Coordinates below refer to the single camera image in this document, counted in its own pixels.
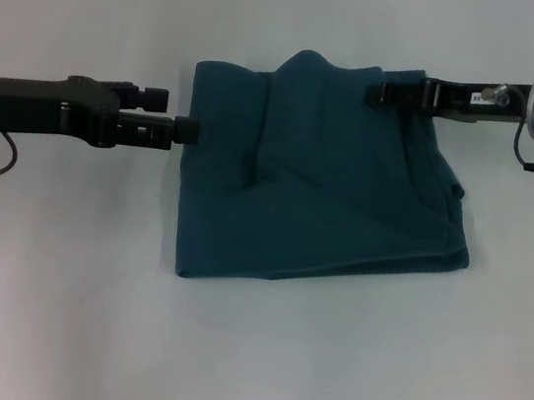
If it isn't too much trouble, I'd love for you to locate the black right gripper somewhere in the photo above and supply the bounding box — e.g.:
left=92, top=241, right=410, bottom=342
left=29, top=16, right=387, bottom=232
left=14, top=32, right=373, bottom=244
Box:
left=363, top=60, right=534, bottom=133

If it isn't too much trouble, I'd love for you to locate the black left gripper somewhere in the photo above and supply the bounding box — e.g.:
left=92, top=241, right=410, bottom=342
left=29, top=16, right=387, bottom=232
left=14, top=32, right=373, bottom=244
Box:
left=0, top=63, right=208, bottom=165

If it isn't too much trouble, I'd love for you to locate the teal t-shirt with FREE print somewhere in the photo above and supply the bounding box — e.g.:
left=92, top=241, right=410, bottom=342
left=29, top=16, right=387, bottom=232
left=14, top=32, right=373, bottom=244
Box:
left=164, top=33, right=497, bottom=318

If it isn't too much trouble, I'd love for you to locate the right arm metal cable connector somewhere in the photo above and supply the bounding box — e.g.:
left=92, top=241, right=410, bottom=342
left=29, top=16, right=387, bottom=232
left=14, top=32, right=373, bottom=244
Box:
left=478, top=79, right=512, bottom=105

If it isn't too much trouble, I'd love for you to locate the grey right arm cable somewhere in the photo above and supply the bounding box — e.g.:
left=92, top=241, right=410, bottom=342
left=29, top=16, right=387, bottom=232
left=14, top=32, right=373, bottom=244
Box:
left=508, top=117, right=534, bottom=168

